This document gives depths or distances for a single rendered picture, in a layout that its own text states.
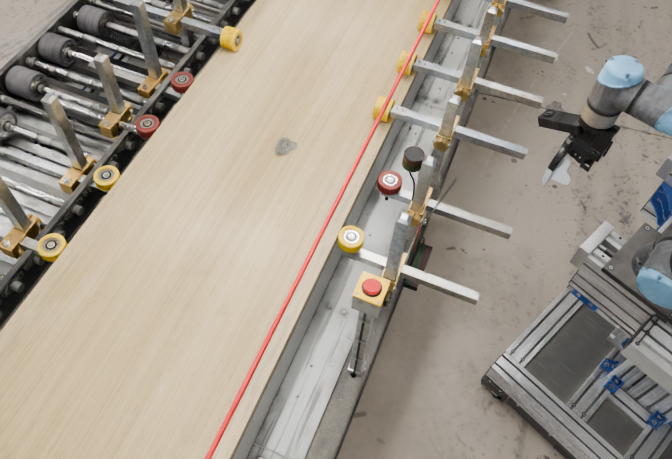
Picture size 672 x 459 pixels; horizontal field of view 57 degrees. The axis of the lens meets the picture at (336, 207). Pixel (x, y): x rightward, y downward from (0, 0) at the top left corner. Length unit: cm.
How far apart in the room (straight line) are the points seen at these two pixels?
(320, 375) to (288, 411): 15
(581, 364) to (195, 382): 154
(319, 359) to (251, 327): 34
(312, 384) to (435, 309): 99
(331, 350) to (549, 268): 137
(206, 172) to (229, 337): 57
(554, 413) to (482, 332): 50
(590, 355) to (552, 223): 78
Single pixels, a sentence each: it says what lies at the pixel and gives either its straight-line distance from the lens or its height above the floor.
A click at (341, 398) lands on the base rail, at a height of 70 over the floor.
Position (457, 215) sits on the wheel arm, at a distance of 203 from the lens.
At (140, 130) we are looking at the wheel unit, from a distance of 220.
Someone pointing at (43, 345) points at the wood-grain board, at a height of 90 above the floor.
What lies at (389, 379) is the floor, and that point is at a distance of 267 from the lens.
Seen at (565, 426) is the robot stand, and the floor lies 22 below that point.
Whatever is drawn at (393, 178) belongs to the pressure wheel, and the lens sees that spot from 202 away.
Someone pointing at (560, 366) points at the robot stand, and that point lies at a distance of 263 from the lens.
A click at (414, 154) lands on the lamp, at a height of 111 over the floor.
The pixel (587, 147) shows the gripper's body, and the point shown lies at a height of 145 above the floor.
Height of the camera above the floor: 250
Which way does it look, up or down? 55 degrees down
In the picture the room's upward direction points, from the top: 4 degrees clockwise
